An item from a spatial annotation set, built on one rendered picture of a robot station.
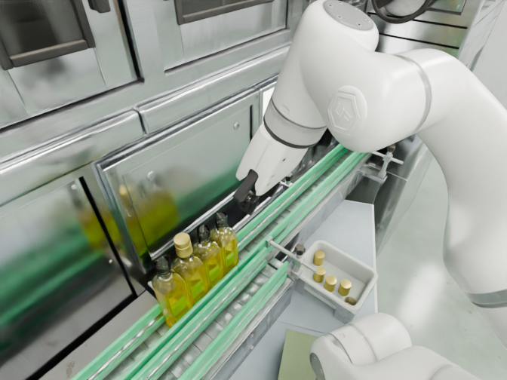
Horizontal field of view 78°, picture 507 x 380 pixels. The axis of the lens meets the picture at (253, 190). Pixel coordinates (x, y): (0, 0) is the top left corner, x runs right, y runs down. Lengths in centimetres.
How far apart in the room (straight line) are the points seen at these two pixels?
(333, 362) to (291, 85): 41
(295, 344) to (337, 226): 55
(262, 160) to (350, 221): 98
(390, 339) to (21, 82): 70
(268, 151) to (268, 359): 72
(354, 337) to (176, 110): 55
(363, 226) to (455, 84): 103
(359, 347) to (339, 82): 44
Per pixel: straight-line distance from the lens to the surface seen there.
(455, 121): 35
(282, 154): 37
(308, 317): 105
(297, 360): 90
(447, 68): 33
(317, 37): 30
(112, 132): 64
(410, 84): 27
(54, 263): 77
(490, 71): 426
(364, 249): 125
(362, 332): 60
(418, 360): 54
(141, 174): 71
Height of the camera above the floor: 168
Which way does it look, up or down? 41 degrees down
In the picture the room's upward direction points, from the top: straight up
